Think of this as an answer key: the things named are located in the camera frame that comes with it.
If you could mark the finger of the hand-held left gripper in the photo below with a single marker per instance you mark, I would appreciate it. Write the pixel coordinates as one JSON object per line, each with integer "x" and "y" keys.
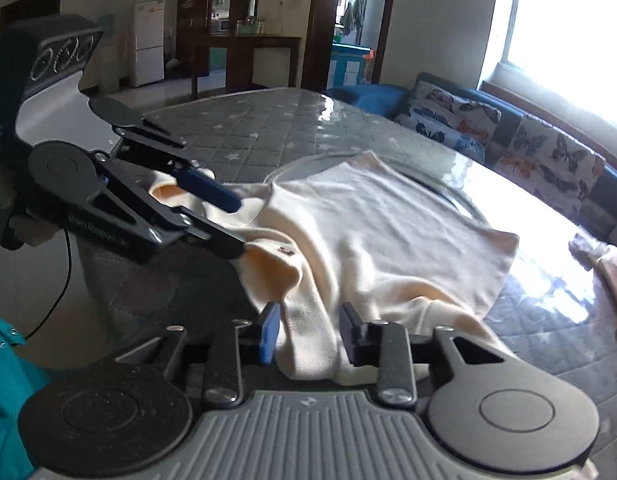
{"x": 216, "y": 191}
{"x": 223, "y": 242}

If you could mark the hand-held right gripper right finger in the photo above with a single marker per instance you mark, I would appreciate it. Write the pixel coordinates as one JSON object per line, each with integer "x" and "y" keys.
{"x": 349, "y": 340}

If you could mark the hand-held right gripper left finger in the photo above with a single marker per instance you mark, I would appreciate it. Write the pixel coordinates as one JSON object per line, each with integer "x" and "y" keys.
{"x": 268, "y": 335}

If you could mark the cream shirt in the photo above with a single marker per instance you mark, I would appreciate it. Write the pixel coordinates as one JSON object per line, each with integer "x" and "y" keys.
{"x": 378, "y": 240}

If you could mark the hanging clothes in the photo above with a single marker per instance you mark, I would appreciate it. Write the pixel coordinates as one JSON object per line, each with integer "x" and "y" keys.
{"x": 352, "y": 17}

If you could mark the pink folded clothes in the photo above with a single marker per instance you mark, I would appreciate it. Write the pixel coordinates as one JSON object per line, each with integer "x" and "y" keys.
{"x": 611, "y": 270}

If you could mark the person's left hand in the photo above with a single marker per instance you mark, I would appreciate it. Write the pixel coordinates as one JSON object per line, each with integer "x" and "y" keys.
{"x": 33, "y": 230}

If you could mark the dark wooden door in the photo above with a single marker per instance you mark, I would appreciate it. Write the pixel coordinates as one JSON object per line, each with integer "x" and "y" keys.
{"x": 31, "y": 5}

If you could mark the white refrigerator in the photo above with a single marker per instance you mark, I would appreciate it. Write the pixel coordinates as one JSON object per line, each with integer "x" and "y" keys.
{"x": 149, "y": 40}

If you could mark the dark wooden cabinet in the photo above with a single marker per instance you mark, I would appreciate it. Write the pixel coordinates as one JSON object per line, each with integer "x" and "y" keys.
{"x": 268, "y": 55}

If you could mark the teal cabinet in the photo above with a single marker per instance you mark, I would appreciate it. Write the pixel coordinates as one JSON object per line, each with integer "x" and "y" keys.
{"x": 346, "y": 65}

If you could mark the round glass turntable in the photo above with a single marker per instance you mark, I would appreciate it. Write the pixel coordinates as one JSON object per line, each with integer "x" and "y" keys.
{"x": 438, "y": 180}

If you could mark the butterfly print cushion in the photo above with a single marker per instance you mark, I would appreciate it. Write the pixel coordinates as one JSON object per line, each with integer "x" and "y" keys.
{"x": 553, "y": 160}
{"x": 448, "y": 120}

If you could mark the teal jacket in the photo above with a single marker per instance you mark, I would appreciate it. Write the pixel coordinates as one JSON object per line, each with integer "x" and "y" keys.
{"x": 8, "y": 400}

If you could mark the blue sofa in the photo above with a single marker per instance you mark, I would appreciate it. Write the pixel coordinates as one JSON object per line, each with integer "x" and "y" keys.
{"x": 508, "y": 110}

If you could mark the bright window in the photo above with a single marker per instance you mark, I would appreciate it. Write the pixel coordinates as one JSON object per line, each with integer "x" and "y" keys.
{"x": 573, "y": 20}

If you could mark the dark wooden door frame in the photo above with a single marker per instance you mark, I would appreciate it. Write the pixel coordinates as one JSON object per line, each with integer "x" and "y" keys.
{"x": 318, "y": 25}

